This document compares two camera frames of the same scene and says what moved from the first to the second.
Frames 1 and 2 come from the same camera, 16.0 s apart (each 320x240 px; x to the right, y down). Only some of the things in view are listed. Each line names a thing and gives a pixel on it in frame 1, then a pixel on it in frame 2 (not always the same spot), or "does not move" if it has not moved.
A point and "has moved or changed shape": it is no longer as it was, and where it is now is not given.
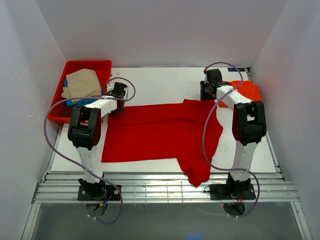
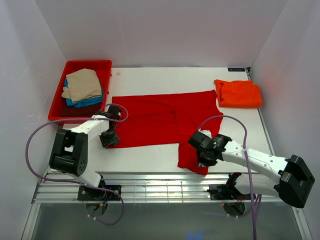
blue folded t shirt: x=77 y=103 does not move
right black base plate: x=221 y=192 does not move
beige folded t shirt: x=83 y=82 does not move
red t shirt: x=186 y=131 has moved or changed shape
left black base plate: x=111 y=191 does not move
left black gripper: x=116 y=111 → x=113 y=140
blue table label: x=233 y=69 does not move
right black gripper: x=203 y=97 → x=205 y=163
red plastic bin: x=62 y=112 does not move
